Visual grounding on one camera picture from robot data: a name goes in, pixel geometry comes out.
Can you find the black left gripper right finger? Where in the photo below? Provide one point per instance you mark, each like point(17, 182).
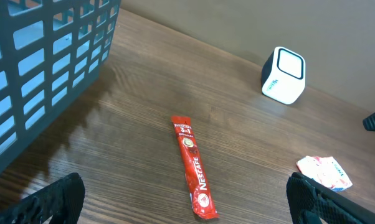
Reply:
point(311, 202)

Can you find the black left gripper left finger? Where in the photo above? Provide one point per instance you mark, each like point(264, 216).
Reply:
point(60, 202)

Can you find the red Nescafe coffee stick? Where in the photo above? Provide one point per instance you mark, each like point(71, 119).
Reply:
point(199, 191)

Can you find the white barcode scanner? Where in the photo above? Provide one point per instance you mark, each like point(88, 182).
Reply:
point(283, 76)

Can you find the grey plastic shopping basket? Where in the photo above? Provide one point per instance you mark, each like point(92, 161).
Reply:
point(50, 52)

